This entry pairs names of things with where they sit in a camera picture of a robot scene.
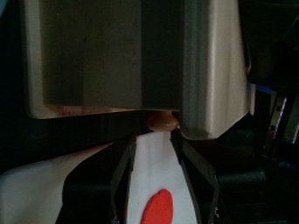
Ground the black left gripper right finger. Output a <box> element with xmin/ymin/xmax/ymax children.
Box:
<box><xmin>169</xmin><ymin>129</ymin><xmax>221</xmax><ymax>224</ymax></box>

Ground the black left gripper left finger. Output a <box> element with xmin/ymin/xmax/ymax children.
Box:
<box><xmin>109</xmin><ymin>135</ymin><xmax>139</xmax><ymax>224</ymax></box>

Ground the wooden drawer box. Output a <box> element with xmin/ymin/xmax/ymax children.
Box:
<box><xmin>179</xmin><ymin>0</ymin><xmax>251</xmax><ymax>141</ymax></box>

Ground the red-fronted wooden drawer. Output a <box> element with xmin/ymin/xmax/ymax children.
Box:
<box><xmin>23</xmin><ymin>0</ymin><xmax>183</xmax><ymax>133</ymax></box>

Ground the white cutting board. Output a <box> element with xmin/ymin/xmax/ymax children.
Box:
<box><xmin>0</xmin><ymin>130</ymin><xmax>203</xmax><ymax>224</ymax></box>

